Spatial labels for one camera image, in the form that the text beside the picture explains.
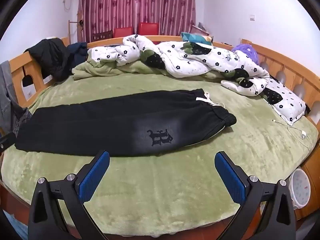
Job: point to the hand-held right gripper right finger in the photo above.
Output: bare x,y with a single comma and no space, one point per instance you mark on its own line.
230,177

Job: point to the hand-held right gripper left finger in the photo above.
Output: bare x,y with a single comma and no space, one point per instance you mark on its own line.
95,175

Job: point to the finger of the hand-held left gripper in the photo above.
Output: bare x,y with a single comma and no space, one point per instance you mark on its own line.
7,141

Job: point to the black pants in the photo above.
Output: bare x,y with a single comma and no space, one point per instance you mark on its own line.
100,125

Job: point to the grey denim garment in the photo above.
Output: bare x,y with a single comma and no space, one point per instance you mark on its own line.
6,97

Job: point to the green plush bed sheet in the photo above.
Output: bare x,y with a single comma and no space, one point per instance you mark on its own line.
162,192

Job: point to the white plastic basin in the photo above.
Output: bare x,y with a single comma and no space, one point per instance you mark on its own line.
300,188

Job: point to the person's blue jeans leg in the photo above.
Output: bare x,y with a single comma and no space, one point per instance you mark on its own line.
15,226

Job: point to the black jacket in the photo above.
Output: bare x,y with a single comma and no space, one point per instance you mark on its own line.
52,57

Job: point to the white floral pillow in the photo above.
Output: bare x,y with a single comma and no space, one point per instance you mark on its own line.
287,100

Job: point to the green folded blanket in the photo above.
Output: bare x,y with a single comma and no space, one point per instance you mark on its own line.
105,68

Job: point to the navy garment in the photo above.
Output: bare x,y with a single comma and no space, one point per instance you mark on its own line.
78,51

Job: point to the purple fluffy cushion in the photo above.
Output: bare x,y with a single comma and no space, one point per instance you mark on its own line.
246,51

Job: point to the wooden coat rack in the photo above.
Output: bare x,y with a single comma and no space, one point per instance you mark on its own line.
75,27

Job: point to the white floral duvet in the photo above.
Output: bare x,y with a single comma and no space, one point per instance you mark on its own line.
180,55

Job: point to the dark wooden chair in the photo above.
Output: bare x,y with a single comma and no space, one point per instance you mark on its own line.
102,36

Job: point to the teal cushion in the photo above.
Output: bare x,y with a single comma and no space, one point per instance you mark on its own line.
192,38

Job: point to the red chair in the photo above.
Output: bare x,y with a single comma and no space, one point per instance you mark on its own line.
148,28
123,32

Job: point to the red patterned curtain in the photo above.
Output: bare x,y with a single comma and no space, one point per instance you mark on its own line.
135,5

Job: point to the wooden bed frame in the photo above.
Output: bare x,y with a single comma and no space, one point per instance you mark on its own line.
282,57

